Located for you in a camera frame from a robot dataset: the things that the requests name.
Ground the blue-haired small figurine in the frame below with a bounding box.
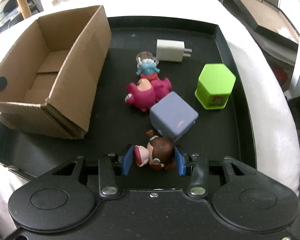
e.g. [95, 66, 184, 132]
[136, 51, 160, 76]

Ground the white power adapter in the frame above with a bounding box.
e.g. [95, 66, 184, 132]
[156, 39, 192, 62]

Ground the brown-haired girl figurine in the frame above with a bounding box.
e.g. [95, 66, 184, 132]
[134, 129, 175, 171]

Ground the purple-grey cube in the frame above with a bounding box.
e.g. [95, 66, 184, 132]
[149, 92, 198, 142]

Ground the pink bear figurine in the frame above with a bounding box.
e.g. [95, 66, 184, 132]
[125, 78, 172, 112]

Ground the white fluffy blanket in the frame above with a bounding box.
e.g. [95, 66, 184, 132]
[0, 0, 300, 237]

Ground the brown cardboard box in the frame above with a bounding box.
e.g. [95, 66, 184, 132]
[0, 5, 111, 139]

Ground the black tray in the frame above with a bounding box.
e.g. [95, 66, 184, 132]
[0, 16, 256, 179]

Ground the green hexagonal container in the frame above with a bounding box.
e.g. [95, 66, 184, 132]
[194, 63, 236, 110]

